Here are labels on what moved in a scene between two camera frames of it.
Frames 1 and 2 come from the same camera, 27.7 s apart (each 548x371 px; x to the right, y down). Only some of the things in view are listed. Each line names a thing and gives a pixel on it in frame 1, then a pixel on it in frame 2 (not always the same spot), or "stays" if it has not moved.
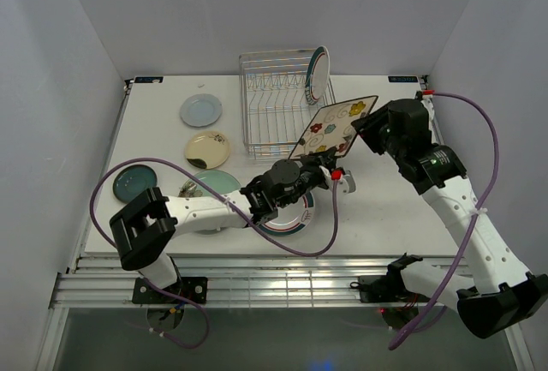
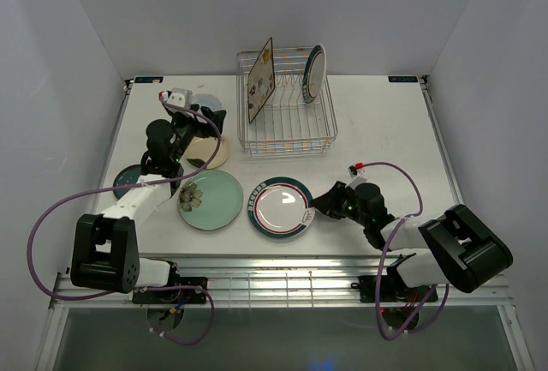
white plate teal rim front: (292, 218) stays
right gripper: (366, 126) → (329, 201)
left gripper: (322, 158) → (203, 129)
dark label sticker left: (148, 79) stays
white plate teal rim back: (318, 74) stays
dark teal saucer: (131, 181) stays
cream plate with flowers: (207, 150) stays
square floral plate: (332, 128) → (261, 82)
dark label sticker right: (402, 79) stays
